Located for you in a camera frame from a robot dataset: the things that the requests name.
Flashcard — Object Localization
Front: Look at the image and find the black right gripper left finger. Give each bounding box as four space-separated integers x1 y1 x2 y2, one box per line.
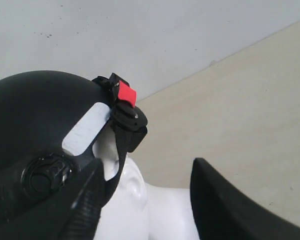
0 161 105 240

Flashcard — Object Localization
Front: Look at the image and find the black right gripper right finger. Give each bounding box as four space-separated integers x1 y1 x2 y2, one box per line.
190 157 300 240

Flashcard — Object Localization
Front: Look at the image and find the black helmet with visor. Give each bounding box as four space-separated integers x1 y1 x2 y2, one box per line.
0 70 148 226

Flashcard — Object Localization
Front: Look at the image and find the white mannequin head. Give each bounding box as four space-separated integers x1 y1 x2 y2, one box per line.
91 133 201 240

